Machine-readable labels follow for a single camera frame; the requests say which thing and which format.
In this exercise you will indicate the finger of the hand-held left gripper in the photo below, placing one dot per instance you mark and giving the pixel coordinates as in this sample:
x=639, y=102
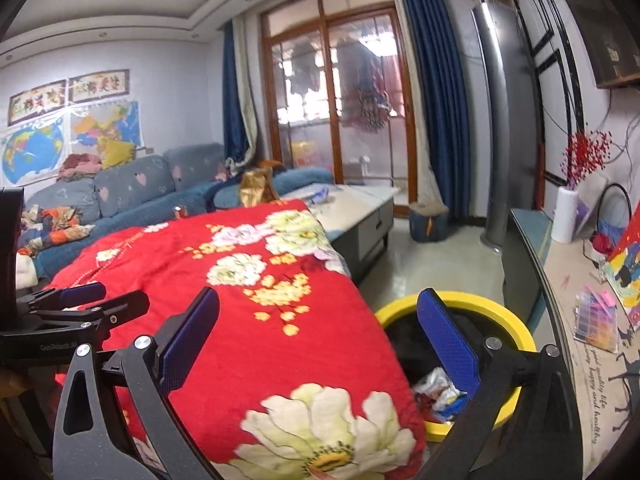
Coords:
x=80, y=294
x=120, y=307

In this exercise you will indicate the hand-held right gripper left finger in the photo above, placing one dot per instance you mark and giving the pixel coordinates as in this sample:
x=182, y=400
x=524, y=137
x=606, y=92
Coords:
x=190, y=337

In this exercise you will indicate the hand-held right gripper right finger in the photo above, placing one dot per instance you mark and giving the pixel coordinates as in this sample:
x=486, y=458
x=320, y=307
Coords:
x=447, y=340

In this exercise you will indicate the white blue wrapper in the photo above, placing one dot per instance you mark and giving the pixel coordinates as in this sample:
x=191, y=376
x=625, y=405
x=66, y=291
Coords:
x=440, y=395

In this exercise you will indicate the yellow-rimmed black bin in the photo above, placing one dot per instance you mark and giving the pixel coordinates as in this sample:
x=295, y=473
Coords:
x=505, y=312

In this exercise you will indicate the white garment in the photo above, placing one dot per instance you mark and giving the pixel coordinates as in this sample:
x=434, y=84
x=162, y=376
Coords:
x=26, y=270

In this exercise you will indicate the colourful patterned cloth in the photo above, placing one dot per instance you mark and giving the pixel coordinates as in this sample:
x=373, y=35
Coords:
x=57, y=230

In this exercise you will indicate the red floral blanket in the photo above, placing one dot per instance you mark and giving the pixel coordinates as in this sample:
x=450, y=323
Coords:
x=275, y=350

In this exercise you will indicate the grey heart-print sofa cushion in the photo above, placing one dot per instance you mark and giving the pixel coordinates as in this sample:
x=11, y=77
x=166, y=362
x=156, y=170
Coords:
x=195, y=165
x=135, y=185
x=65, y=200

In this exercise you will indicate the dark television stand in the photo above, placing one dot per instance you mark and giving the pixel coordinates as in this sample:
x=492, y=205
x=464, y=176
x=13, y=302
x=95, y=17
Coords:
x=522, y=270

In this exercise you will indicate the blue sofa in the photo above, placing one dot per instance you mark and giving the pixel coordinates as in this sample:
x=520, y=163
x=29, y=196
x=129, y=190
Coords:
x=165, y=205

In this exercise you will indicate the blue stool with tan top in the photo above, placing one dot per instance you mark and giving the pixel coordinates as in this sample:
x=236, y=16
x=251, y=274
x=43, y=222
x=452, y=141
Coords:
x=429, y=225

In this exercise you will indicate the pile of red clothes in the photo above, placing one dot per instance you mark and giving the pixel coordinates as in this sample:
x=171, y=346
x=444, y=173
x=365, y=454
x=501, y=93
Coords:
x=80, y=167

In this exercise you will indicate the yellow pillow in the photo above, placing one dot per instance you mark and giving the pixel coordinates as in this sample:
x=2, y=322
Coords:
x=117, y=154

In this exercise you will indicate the colourful bead box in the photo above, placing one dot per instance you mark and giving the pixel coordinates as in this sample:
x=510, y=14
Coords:
x=595, y=320

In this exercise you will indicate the world map poster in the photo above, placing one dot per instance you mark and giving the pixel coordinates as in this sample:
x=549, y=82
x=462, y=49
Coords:
x=32, y=152

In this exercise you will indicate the white coffee table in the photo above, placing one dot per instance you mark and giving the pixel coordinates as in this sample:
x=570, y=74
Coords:
x=360, y=215

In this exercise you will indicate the beige curtain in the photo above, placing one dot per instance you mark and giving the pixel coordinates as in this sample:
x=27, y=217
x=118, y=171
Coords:
x=430, y=180
x=255, y=110

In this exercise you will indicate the gold gift bag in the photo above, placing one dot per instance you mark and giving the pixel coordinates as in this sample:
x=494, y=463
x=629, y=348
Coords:
x=257, y=187

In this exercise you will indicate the country map poster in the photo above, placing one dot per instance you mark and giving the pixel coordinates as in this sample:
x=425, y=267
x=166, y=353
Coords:
x=107, y=127

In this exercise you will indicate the white vase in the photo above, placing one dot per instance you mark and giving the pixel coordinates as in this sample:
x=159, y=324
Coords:
x=565, y=215

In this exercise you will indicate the red yarn ball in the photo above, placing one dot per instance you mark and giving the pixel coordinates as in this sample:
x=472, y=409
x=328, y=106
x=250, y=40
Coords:
x=604, y=242

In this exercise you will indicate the white small stand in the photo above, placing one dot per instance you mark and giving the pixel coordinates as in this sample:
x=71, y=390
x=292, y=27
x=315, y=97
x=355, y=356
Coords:
x=365, y=169

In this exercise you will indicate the blue paper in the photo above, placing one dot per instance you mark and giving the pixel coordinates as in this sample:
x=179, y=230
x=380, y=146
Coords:
x=317, y=194

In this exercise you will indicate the framed calligraphy poster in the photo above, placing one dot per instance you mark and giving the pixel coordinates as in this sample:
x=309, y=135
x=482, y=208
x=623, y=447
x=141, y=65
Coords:
x=37, y=102
x=100, y=85

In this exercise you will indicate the white picture board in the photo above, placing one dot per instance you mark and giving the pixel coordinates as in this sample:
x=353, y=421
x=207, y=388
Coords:
x=590, y=200

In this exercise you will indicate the yellow box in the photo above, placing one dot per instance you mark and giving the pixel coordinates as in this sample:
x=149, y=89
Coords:
x=305, y=154

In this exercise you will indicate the silver tower air conditioner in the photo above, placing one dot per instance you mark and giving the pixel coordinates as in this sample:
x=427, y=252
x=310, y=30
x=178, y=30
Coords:
x=505, y=125

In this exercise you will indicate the black round hoop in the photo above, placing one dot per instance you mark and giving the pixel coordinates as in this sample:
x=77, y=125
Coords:
x=616, y=185

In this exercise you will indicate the red berry branches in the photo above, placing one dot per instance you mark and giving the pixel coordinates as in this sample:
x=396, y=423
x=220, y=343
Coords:
x=587, y=157

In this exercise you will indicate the blue curtain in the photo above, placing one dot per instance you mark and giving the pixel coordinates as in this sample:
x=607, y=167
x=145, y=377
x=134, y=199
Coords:
x=235, y=100
x=435, y=85

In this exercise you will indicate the hanging clothes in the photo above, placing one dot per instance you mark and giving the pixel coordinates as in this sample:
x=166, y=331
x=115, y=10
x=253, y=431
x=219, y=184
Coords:
x=370, y=90

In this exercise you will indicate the wooden glass sliding door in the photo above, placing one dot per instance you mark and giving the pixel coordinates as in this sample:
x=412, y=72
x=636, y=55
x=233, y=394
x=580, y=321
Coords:
x=325, y=25

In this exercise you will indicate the wall-mounted television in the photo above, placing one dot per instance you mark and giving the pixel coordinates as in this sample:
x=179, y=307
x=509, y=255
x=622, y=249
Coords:
x=600, y=25

